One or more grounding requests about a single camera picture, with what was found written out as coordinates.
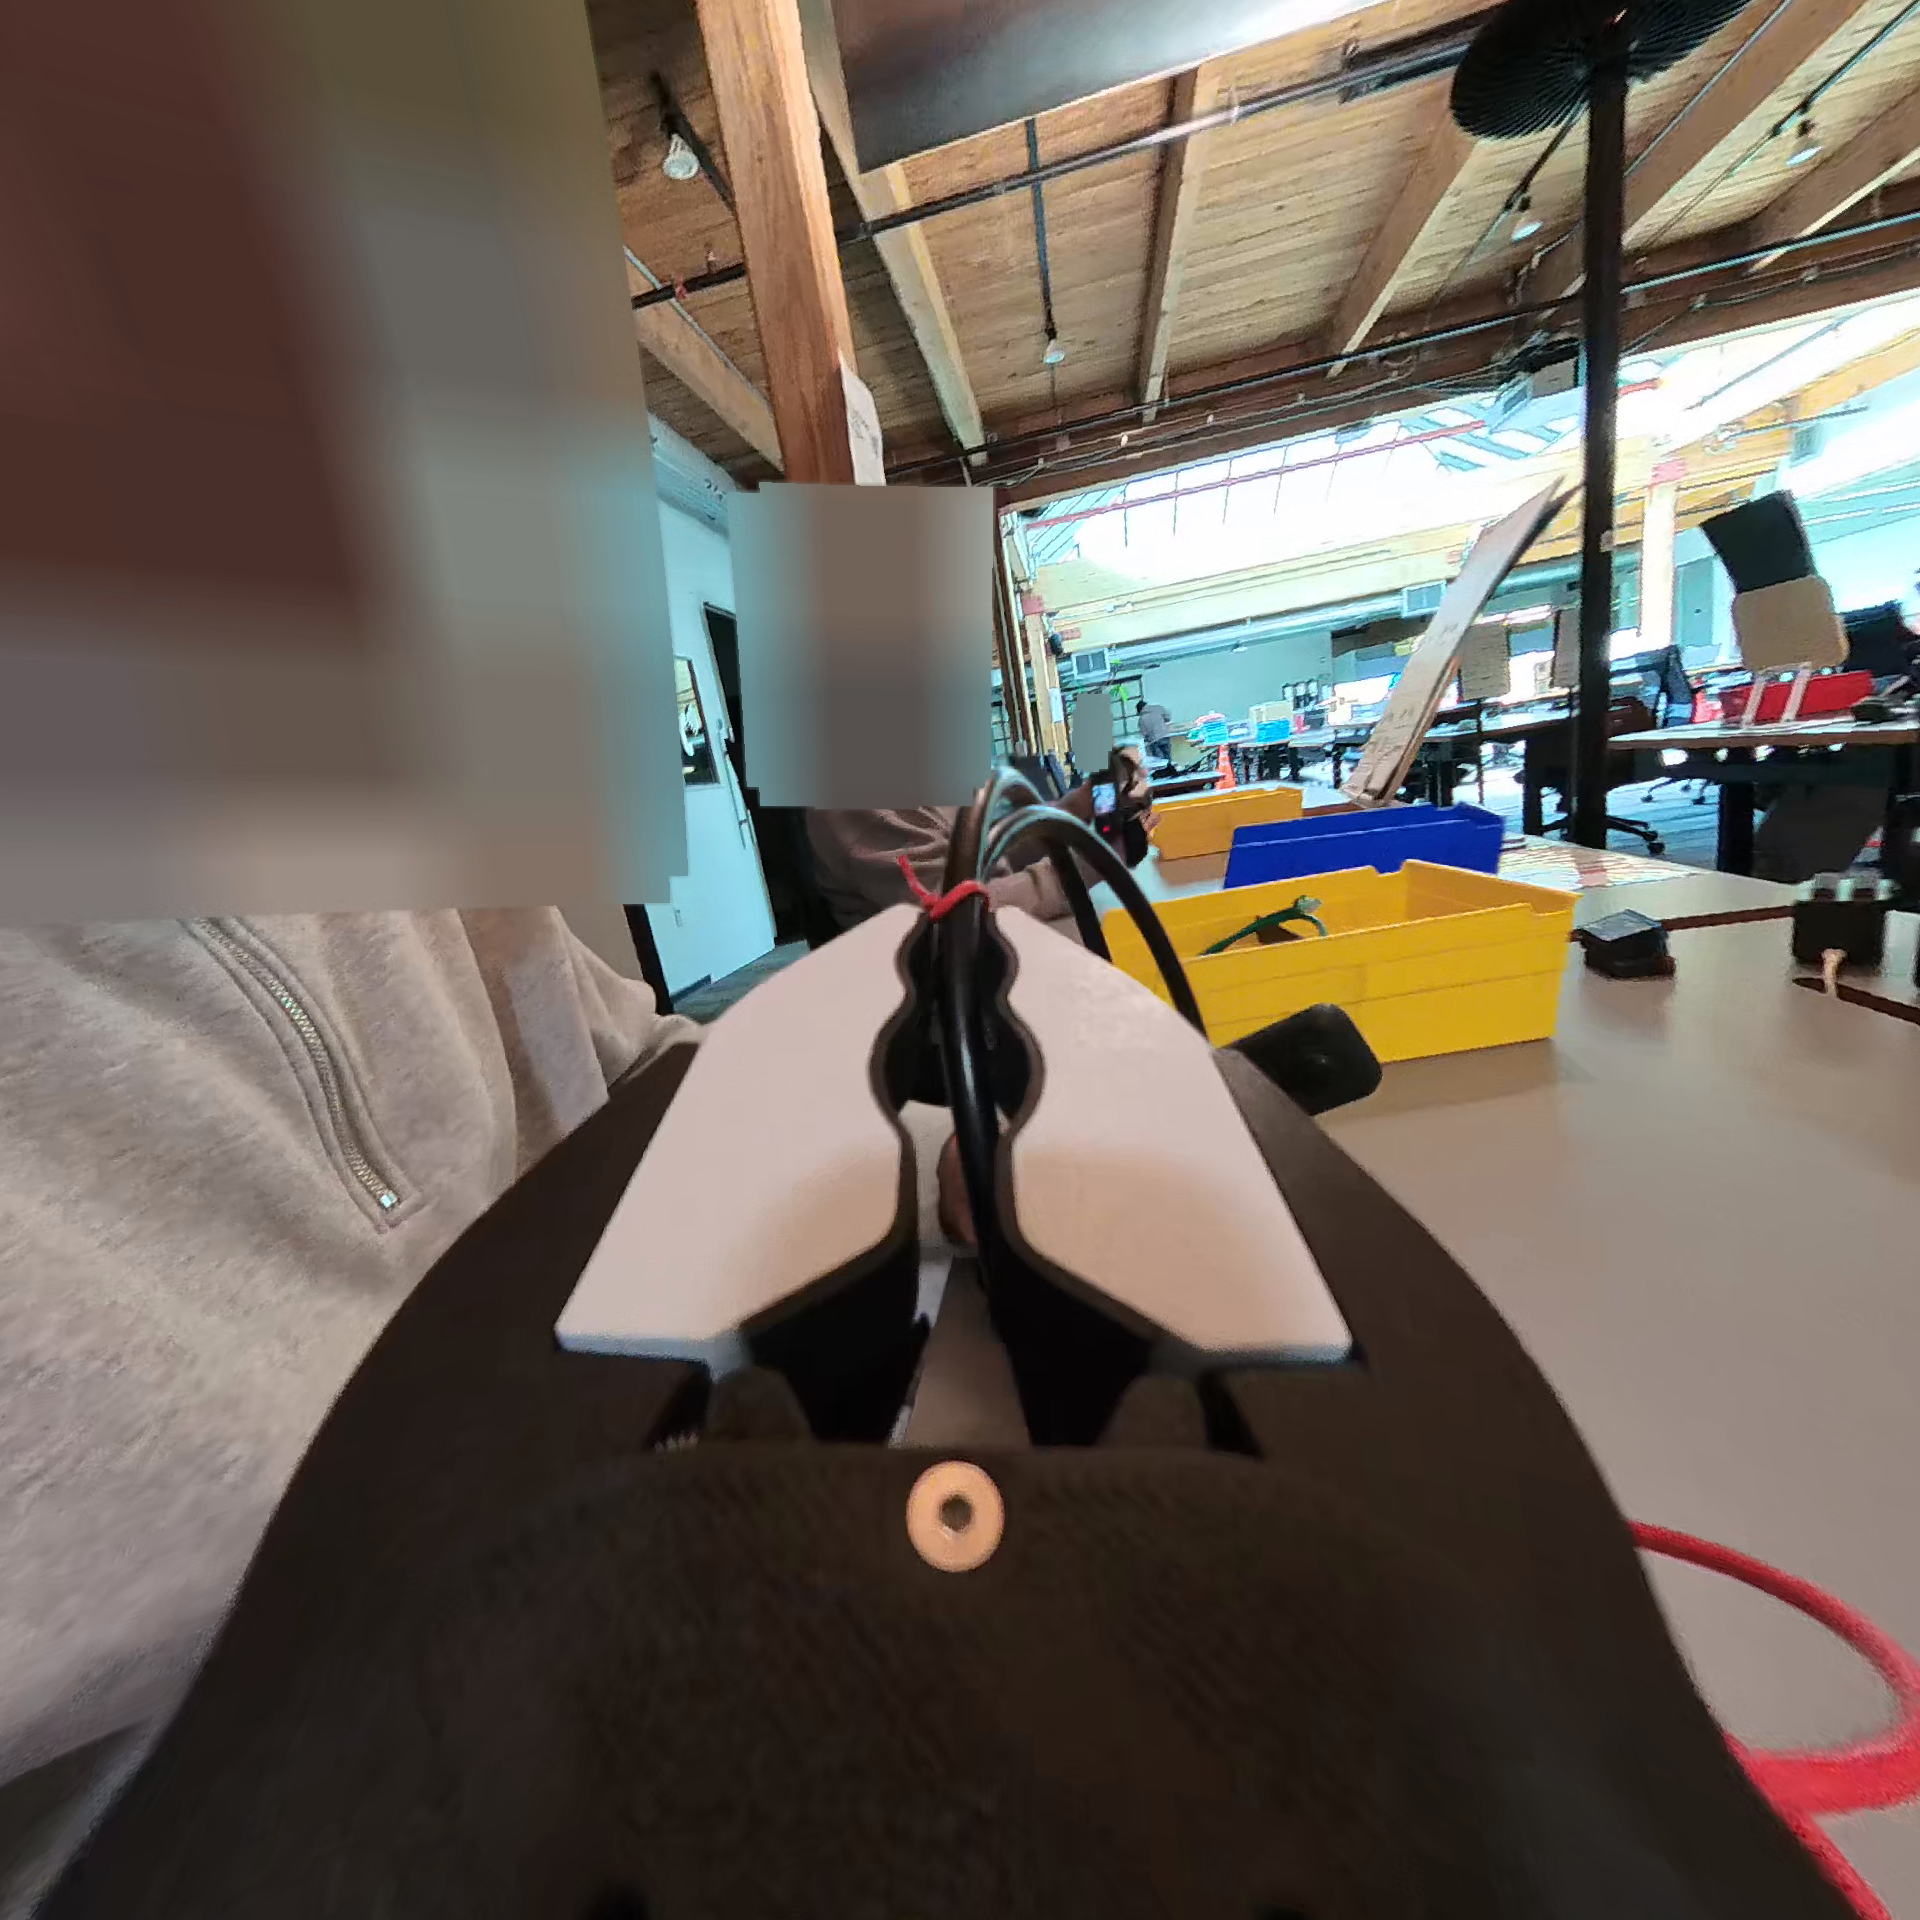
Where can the black pole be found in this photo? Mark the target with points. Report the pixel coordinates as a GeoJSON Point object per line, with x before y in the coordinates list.
{"type": "Point", "coordinates": [1603, 450]}

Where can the person's left hand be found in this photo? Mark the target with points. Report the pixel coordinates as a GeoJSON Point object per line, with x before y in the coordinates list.
{"type": "Point", "coordinates": [951, 1200]}

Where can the black and tan board stand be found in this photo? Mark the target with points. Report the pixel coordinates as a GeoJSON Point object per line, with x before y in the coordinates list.
{"type": "Point", "coordinates": [1784, 615]}

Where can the blue bin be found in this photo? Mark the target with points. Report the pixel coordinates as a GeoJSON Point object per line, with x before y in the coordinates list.
{"type": "Point", "coordinates": [1351, 855]}

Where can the yellow bin with stepped rim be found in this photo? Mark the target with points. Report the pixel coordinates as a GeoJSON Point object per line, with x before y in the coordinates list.
{"type": "Point", "coordinates": [1425, 975]}

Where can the red bin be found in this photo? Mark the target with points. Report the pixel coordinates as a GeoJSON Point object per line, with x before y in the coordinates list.
{"type": "Point", "coordinates": [1800, 699]}

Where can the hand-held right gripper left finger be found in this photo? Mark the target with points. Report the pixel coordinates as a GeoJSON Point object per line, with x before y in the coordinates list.
{"type": "Point", "coordinates": [751, 1170]}

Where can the paper notice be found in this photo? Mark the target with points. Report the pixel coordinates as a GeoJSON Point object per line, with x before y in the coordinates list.
{"type": "Point", "coordinates": [862, 428]}

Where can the small black box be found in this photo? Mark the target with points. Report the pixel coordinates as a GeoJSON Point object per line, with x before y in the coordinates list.
{"type": "Point", "coordinates": [1622, 945]}

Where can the background desk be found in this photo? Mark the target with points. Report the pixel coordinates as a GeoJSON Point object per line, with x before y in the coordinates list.
{"type": "Point", "coordinates": [1771, 734]}

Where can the black desk clamp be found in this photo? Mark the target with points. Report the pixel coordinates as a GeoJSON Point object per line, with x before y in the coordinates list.
{"type": "Point", "coordinates": [1818, 922]}
{"type": "Point", "coordinates": [1870, 918]}

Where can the tilted pale board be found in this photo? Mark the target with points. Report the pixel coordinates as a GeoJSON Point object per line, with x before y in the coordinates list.
{"type": "Point", "coordinates": [1440, 660]}

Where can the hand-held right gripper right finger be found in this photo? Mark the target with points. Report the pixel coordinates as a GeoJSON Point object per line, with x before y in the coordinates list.
{"type": "Point", "coordinates": [1154, 1200]}

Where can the grey desk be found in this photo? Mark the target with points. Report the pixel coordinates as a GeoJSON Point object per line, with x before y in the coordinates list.
{"type": "Point", "coordinates": [1574, 1200]}

